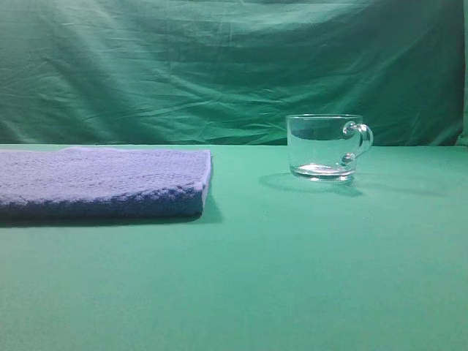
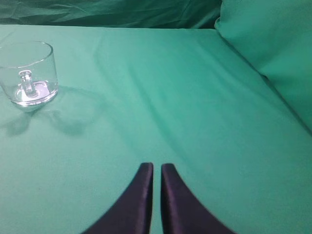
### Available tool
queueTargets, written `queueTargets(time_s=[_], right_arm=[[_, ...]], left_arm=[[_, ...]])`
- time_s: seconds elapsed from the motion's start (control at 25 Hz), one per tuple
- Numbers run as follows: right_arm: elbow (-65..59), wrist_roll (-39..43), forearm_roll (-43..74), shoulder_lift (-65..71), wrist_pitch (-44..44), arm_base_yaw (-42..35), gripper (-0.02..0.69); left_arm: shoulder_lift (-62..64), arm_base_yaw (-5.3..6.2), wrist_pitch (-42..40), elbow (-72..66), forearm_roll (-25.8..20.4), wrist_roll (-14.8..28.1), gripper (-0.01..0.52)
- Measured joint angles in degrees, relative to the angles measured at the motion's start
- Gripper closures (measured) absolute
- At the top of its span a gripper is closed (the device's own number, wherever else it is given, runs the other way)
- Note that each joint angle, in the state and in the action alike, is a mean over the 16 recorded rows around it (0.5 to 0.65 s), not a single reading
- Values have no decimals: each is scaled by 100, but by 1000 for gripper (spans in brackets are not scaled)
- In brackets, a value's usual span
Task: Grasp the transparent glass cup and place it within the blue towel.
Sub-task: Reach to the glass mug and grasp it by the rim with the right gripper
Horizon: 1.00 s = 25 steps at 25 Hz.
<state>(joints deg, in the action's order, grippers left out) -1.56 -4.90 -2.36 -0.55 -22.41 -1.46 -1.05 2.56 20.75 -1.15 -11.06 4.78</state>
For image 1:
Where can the transparent glass cup with handle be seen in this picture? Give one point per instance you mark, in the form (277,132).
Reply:
(326,147)

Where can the folded blue towel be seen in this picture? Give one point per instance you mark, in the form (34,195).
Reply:
(79,182)

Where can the green backdrop cloth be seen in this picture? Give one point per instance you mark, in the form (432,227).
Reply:
(229,72)

